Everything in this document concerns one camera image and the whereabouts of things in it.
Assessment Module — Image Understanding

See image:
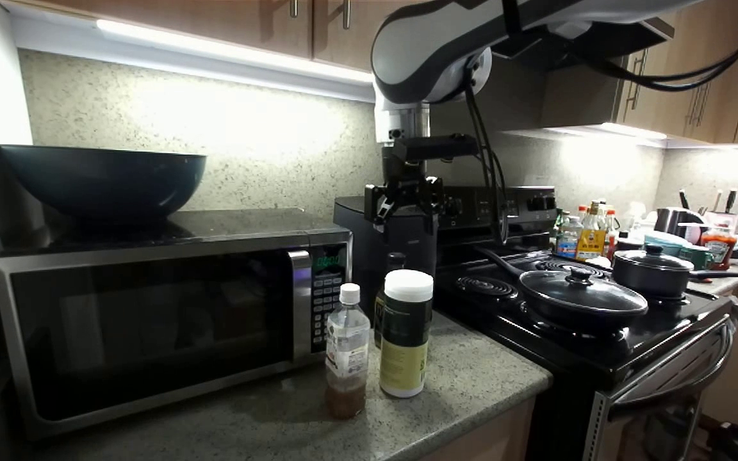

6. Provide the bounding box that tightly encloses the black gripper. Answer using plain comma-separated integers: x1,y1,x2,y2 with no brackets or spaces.
365,157,445,228

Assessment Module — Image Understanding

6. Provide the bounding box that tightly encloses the white-lidded green yellow container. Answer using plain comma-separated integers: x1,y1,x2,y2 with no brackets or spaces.
377,266,439,402

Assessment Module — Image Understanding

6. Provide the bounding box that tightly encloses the clear plastic bottle white cap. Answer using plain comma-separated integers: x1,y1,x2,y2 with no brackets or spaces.
324,281,375,422

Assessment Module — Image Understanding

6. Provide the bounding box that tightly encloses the blue-labelled bottle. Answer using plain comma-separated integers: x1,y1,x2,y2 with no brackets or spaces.
553,208,583,262

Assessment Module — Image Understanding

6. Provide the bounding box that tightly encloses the yellow liquid bottle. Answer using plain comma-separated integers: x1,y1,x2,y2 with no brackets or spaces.
575,203,610,262

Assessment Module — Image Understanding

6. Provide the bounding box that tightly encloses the teal container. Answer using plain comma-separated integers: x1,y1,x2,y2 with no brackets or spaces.
642,228,714,268

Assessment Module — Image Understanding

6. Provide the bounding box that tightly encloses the black air fryer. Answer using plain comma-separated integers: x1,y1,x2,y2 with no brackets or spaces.
331,194,445,329

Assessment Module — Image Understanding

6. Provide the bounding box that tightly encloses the black pan with glass lid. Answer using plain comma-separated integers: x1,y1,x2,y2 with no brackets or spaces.
477,245,652,333

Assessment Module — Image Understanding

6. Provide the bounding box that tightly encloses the under-cabinet light strip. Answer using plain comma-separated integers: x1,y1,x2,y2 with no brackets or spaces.
92,16,382,87

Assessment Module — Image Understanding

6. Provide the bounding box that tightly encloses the wooden base cabinet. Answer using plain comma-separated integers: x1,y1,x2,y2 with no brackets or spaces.
415,395,545,461

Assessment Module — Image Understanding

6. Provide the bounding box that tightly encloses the black pot with lid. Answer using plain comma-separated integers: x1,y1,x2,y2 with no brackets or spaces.
610,240,697,304

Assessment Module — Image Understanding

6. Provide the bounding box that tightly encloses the black electric stove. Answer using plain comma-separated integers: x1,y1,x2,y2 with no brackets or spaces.
434,183,738,461

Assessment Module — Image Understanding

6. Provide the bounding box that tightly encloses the stainless steel microwave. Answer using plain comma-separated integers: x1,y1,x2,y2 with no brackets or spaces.
0,208,356,443

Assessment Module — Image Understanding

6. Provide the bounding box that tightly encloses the dark blue bowl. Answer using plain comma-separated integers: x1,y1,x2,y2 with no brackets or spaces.
0,144,211,228

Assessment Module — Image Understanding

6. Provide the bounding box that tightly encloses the red jar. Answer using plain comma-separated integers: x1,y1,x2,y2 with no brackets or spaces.
701,231,738,274

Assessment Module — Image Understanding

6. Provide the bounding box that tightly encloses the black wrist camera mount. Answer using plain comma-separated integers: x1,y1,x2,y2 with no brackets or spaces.
382,134,486,163

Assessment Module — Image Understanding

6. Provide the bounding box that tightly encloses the wooden corner wall cabinet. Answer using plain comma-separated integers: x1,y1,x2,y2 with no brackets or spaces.
612,16,738,148

